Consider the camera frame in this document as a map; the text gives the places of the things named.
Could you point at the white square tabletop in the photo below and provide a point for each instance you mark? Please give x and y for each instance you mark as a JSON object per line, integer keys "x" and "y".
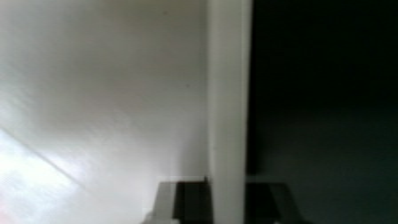
{"x": 124, "y": 106}

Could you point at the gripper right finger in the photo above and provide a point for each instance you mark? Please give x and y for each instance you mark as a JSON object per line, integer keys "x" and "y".
{"x": 271, "y": 206}

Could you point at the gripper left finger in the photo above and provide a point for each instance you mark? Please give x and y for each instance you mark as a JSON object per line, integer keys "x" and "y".
{"x": 180, "y": 203}

